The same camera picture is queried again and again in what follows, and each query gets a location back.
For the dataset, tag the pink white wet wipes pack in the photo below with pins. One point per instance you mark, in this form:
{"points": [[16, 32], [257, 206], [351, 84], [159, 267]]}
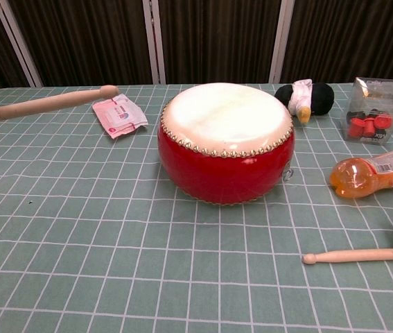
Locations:
{"points": [[120, 116]]}

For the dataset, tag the clear box with red parts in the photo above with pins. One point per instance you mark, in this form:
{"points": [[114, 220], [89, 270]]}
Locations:
{"points": [[373, 118]]}

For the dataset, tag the wooden drumstick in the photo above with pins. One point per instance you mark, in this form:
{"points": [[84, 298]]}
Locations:
{"points": [[355, 256], [43, 104]]}

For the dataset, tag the white partition post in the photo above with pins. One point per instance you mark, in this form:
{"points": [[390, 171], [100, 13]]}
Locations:
{"points": [[19, 41], [281, 41], [154, 41]]}

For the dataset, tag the green checked tablecloth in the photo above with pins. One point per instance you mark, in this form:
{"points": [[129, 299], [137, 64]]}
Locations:
{"points": [[113, 243]]}

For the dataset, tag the orange drink bottle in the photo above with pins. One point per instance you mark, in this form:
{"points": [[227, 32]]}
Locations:
{"points": [[355, 177]]}

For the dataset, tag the black white plush penguin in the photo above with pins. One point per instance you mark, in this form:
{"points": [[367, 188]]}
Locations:
{"points": [[321, 95]]}

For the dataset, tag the red drum with white skin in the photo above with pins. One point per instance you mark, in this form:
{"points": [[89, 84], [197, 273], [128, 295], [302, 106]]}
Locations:
{"points": [[224, 173]]}

